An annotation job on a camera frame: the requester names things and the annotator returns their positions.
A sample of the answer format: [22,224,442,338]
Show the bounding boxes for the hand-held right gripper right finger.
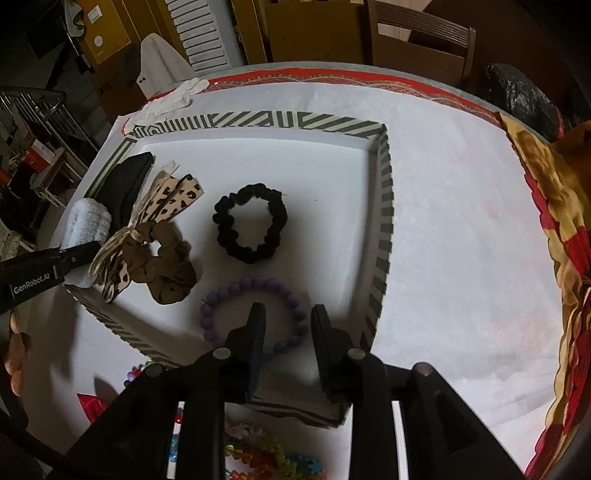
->
[310,305,525,480]

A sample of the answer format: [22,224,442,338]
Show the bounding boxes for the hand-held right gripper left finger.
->
[69,302,269,480]

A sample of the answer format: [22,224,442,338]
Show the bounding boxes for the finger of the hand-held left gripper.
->
[58,240,105,278]

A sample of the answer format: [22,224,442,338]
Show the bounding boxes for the white terry headband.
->
[62,198,112,289]

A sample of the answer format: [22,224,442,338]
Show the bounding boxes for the purple bead bracelet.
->
[199,275,309,355]

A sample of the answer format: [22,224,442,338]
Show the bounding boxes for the striped cardboard box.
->
[62,110,396,429]

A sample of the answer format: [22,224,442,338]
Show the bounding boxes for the person's left hand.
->
[2,311,33,393]

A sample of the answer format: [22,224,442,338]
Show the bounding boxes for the brown scrunchie with leopard ribbon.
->
[89,159,205,305]

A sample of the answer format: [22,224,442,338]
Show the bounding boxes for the black headband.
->
[95,151,155,227]

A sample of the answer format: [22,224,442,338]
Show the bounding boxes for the red white carton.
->
[23,141,54,169]

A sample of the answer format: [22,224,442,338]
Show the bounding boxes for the red foil wrapper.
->
[76,392,109,423]

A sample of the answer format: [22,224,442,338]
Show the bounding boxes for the metal rack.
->
[0,90,100,208]

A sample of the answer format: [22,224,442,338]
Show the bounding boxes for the black scrunchie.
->
[213,183,288,265]

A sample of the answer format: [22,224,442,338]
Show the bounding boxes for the white glove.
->
[139,78,211,118]

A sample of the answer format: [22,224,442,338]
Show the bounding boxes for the white garment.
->
[139,34,197,97]

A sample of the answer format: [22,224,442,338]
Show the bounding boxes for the white louvred door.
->
[164,0,232,72]

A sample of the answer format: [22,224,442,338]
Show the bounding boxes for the yellow red floral blanket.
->
[496,111,591,478]

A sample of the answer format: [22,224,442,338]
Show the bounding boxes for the red patterned tablecloth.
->
[120,65,509,134]

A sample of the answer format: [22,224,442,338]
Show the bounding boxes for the brown wooden chair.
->
[365,0,477,88]

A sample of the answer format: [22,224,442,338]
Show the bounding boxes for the black plastic bag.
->
[485,62,566,141]

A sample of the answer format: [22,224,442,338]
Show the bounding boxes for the pile of colourful bead bracelets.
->
[122,362,328,480]

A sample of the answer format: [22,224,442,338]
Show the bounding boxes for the black cable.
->
[0,406,93,480]

